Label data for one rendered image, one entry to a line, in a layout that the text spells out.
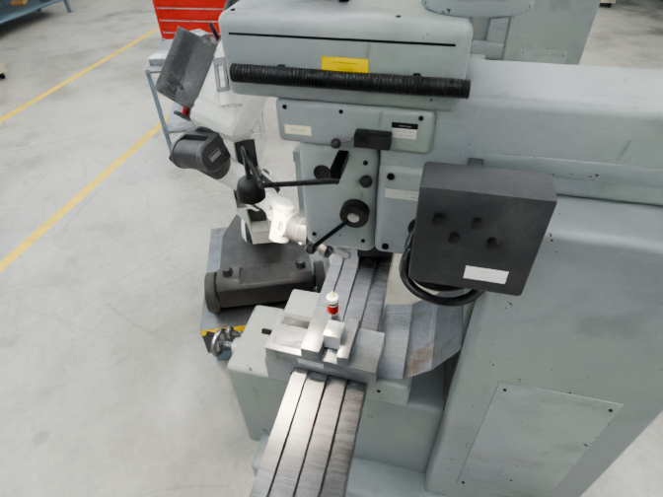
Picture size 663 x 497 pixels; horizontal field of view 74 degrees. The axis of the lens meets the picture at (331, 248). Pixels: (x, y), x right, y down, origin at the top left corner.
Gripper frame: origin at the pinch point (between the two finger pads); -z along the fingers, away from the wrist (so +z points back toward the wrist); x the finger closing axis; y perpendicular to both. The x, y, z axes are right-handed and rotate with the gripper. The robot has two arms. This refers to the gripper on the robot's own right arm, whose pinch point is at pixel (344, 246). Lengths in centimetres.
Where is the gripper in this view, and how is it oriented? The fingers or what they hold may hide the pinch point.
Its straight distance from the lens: 130.8
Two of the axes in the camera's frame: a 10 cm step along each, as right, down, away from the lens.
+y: 0.2, 7.4, 6.7
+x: 5.3, -5.8, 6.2
